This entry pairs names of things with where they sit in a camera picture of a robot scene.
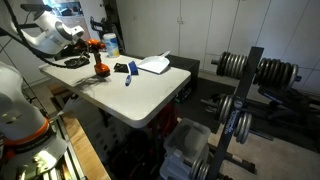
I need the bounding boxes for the bottom weight plates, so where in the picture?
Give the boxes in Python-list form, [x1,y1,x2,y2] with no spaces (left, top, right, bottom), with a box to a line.
[189,158,210,180]

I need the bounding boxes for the grey plastic storage bin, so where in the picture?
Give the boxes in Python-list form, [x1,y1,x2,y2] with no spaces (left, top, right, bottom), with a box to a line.
[160,118,211,180]

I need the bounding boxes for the orange cordless drill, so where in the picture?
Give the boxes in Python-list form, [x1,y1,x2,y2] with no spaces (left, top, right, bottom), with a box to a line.
[87,39,110,77]

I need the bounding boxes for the blue hand brush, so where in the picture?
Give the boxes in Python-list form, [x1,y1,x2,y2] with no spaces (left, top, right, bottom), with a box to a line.
[125,61,138,86]

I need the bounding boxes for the black box behind table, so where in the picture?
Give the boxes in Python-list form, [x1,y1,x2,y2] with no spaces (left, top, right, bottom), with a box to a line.
[166,54,201,104]

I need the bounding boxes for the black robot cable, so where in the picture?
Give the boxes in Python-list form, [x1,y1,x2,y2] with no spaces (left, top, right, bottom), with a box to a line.
[0,0,91,70]

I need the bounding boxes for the weight plates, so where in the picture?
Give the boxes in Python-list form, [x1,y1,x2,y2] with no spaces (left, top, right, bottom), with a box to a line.
[200,94,253,145]
[253,58,302,90]
[211,52,248,80]
[189,158,210,180]

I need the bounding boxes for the black cloth on table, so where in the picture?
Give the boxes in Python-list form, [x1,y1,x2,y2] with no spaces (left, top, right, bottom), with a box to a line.
[64,57,90,69]

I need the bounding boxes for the upper right weight plates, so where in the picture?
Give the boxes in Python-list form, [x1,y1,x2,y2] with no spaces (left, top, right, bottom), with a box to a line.
[253,58,302,90]

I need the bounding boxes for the middle weight plates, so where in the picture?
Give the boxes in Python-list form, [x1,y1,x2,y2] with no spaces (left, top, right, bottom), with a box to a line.
[200,94,253,145]

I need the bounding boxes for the black weight rack post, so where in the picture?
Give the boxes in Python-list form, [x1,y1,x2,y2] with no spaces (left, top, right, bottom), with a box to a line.
[206,46,264,180]

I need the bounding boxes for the wooden workbench plank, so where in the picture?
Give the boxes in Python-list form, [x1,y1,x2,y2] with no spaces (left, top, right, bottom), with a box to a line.
[61,111,111,180]

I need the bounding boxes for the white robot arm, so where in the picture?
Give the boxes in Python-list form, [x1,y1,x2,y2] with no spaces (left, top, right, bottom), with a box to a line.
[0,0,84,180]

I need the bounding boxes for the wipes canister with blue label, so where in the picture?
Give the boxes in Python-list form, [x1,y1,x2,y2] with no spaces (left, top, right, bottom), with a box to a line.
[103,33,120,58]

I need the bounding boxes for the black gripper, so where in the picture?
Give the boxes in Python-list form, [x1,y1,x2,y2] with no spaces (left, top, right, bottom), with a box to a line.
[61,39,90,58]

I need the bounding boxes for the upper left weight plates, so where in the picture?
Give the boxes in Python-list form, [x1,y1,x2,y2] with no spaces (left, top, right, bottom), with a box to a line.
[211,52,248,80]

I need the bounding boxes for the white plastic dustpan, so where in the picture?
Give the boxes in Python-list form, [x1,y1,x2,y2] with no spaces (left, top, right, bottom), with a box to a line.
[137,51,170,74]

